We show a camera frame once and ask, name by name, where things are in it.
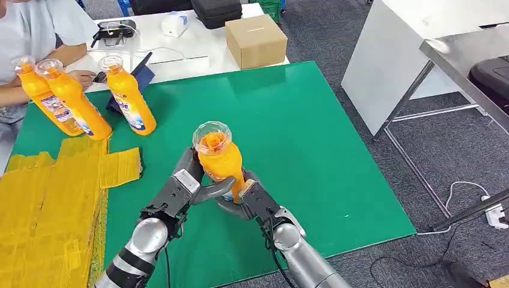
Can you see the black rounded case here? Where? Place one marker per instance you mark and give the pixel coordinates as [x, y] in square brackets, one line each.
[491, 81]

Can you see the black metal bar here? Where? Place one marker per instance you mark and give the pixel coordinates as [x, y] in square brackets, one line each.
[469, 210]

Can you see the black headset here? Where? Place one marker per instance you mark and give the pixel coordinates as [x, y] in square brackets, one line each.
[113, 30]

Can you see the white power strip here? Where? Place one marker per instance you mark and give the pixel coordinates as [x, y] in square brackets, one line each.
[495, 214]

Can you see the black bag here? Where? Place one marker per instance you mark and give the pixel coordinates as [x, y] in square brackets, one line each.
[159, 6]

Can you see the yellow sheet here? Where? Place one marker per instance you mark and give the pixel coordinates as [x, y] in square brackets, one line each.
[39, 214]

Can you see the green plastic crate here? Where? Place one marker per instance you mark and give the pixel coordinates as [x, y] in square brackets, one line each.
[268, 8]

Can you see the white panel table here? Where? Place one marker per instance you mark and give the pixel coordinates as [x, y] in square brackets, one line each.
[381, 59]

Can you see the green mat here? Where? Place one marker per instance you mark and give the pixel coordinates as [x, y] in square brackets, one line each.
[278, 119]

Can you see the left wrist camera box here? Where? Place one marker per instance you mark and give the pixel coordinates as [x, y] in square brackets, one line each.
[175, 194]

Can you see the steel bench top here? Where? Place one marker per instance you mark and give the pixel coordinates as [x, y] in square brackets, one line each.
[461, 61]

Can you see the steel table frame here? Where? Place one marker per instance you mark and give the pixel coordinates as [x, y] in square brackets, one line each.
[413, 169]

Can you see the cardboard box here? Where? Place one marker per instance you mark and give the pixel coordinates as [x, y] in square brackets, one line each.
[256, 41]

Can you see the person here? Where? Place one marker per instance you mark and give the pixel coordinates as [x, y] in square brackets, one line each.
[28, 31]

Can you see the blue plastic stool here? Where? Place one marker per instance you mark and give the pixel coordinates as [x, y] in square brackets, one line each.
[124, 6]

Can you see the blue tablet stand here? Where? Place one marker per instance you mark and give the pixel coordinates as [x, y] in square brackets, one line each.
[145, 77]

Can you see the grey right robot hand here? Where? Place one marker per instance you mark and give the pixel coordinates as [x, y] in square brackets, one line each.
[234, 208]

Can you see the person's hand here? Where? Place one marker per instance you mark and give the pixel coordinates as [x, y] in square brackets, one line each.
[81, 78]

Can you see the dark phone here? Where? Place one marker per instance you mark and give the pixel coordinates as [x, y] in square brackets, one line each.
[100, 78]

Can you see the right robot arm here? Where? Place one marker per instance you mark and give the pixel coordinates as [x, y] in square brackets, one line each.
[302, 258]

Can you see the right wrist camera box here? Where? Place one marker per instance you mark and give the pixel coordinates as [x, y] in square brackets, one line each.
[260, 202]

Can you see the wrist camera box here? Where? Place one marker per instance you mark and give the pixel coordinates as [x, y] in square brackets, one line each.
[260, 202]
[175, 194]

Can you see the small white device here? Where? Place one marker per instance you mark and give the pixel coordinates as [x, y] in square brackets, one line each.
[175, 24]

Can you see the black hard case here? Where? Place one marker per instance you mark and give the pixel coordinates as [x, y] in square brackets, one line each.
[216, 12]

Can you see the orange drink bottle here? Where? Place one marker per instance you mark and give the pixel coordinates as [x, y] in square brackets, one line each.
[220, 159]
[129, 99]
[33, 89]
[75, 101]

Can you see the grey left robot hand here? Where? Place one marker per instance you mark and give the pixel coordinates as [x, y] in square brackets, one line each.
[191, 159]

